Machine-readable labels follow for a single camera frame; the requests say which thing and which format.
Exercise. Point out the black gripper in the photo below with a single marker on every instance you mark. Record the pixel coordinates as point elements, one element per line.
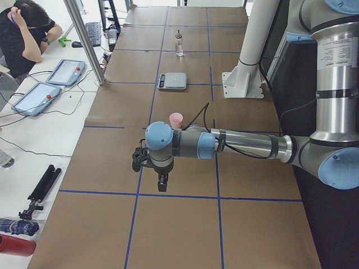
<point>161,171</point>

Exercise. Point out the pink plastic cup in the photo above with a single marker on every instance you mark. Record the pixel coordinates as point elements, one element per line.
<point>176,120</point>

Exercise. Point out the glass sauce dispenser bottle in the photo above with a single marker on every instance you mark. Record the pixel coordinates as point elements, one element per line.
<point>178,43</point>

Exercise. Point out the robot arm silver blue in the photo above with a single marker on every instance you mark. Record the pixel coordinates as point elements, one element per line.
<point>331,152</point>

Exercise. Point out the grey digital kitchen scale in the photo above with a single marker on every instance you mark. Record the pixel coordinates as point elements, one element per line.
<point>172,81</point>

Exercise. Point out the black folded tripod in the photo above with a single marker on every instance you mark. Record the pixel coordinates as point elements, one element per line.
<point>40,192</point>

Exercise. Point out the white support column with base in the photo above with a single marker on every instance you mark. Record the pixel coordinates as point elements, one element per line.
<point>244,80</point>

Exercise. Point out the upper blue teach pendant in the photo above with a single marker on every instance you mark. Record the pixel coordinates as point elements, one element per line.
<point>66,73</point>

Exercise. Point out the blue teach pendant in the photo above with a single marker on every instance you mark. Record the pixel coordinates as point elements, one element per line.
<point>66,73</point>
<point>36,99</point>

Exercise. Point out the lower blue teach pendant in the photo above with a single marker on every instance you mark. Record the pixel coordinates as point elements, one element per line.
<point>36,99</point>

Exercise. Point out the blue folded umbrella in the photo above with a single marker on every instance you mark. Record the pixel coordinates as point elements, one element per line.
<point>20,227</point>

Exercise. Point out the clear water bottle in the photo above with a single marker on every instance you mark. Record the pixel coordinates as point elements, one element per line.
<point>6,160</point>

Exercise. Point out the black computer mouse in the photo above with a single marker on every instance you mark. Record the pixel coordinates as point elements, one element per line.
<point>76,44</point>

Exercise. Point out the black keyboard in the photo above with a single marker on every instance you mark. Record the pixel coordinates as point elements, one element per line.
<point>94,33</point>

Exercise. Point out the red water bottle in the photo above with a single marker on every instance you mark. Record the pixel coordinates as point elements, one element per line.
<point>16,246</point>

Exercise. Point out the green plastic clamp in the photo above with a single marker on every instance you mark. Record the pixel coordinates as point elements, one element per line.
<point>63,40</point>

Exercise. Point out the seated person in black shirt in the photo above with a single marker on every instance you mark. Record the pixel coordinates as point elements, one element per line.
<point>26,32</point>

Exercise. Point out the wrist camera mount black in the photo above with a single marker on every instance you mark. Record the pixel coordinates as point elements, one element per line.
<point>141,157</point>

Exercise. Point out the aluminium frame post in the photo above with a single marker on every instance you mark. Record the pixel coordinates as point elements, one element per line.
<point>79,25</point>

